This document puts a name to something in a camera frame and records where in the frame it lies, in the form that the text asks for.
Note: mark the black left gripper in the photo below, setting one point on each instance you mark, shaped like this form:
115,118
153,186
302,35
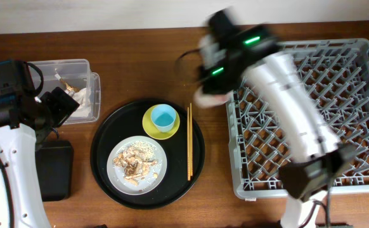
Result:
63,104

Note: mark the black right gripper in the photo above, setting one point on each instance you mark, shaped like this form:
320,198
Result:
211,83

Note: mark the pink cup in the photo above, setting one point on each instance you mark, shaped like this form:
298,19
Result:
209,100

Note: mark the white napkin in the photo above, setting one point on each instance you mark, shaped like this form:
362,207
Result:
84,108

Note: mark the light blue cup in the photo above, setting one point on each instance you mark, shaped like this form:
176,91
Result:
163,116

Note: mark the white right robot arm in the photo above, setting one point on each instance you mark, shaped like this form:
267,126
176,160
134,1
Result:
318,155

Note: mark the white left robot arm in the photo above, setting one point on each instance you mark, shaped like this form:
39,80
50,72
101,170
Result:
20,196

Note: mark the waste in clear bin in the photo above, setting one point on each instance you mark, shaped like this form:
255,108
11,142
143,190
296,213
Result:
70,90

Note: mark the clear plastic waste bin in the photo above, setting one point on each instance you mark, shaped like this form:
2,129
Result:
78,74

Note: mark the grey dishwasher rack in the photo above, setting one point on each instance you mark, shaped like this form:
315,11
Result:
336,75

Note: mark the right wooden chopstick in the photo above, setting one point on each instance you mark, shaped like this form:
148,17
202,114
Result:
191,140

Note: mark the wooden chopstick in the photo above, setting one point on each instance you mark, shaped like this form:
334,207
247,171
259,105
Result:
191,140
188,144

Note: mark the black rectangular bin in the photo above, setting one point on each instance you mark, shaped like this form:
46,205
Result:
54,170

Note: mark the left wooden chopstick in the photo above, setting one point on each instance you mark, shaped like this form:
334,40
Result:
188,144

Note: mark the round black tray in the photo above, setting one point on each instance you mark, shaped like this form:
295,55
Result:
126,122

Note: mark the yellow bowl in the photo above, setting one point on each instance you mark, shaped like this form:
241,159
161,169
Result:
151,129

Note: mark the food scraps on plate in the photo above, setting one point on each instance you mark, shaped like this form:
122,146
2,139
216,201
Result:
136,159

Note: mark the grey plate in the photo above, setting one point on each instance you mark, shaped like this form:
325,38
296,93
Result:
152,180

